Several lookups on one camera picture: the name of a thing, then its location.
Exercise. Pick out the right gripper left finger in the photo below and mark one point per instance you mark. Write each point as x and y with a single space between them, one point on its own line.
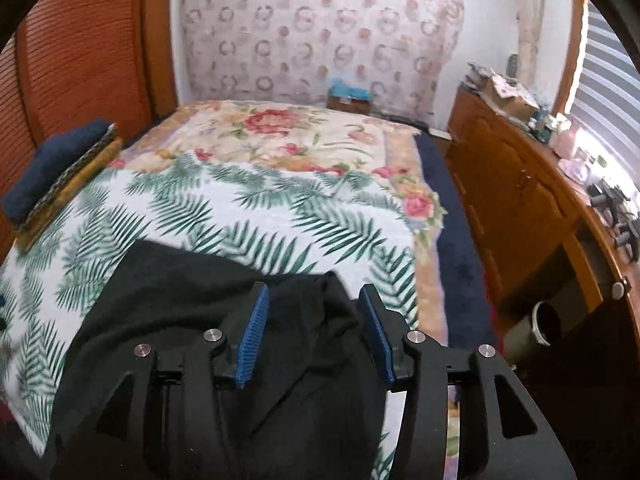
164 418

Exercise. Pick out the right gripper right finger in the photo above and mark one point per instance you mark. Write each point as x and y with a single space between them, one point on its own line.
503 433

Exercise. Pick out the black printed t-shirt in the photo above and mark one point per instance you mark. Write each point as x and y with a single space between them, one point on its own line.
314 406

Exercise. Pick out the grey cylindrical bin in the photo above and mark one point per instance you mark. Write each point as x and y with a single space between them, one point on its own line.
539 329

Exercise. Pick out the navy blue blanket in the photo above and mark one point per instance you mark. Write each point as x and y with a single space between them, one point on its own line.
468 310

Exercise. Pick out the wooden sideboard cabinet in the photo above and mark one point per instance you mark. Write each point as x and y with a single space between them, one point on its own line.
536 233

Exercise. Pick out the palm leaf bedsheet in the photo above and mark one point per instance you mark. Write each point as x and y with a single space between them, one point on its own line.
365 228

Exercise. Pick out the mustard folded garment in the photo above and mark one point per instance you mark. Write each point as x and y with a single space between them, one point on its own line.
61 194

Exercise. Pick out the navy folded garment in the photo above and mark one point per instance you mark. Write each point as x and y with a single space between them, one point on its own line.
50 161

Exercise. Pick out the checkered folded garment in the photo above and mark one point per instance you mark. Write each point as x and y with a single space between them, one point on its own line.
61 167

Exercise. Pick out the floral blanket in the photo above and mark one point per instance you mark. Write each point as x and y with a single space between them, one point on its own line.
311 140

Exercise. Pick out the open cardboard box on cabinet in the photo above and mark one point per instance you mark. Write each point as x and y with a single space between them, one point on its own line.
513 100

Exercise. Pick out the striped window blind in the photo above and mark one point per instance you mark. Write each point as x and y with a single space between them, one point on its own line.
606 101

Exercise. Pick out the cardboard box with blue items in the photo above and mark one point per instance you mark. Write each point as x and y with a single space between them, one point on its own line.
345 98

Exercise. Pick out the patterned sheer curtain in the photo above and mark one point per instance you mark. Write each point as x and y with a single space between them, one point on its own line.
296 50

